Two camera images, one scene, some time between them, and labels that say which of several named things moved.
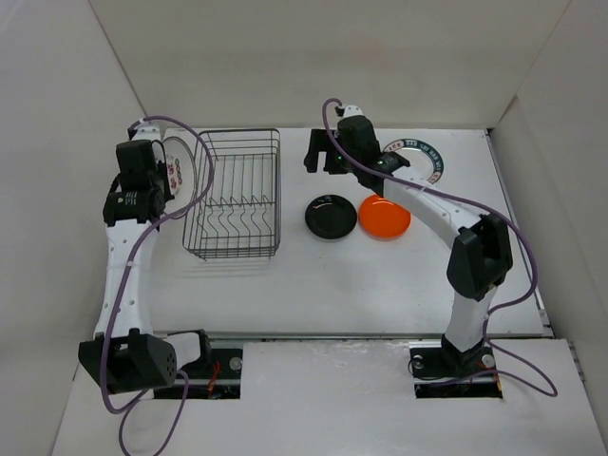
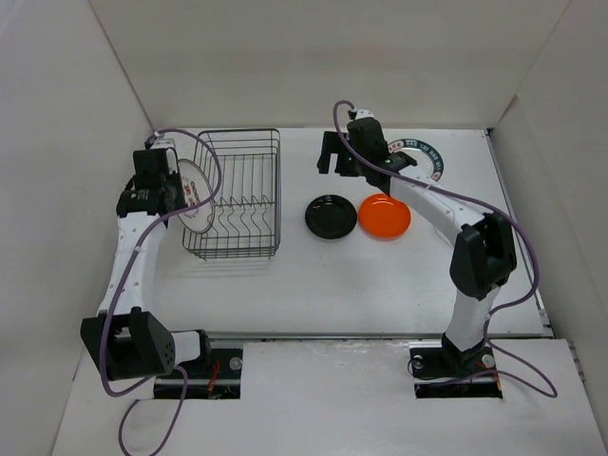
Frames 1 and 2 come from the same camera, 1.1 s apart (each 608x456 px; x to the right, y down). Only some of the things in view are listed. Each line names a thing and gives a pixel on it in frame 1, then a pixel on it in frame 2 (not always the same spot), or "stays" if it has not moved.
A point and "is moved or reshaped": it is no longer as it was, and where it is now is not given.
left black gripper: [162, 170] → [176, 179]
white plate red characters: [180, 169] is moved or reshaped
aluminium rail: [367, 335] stays
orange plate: [383, 218] stays
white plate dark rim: [426, 162] stays
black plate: [331, 217] stays
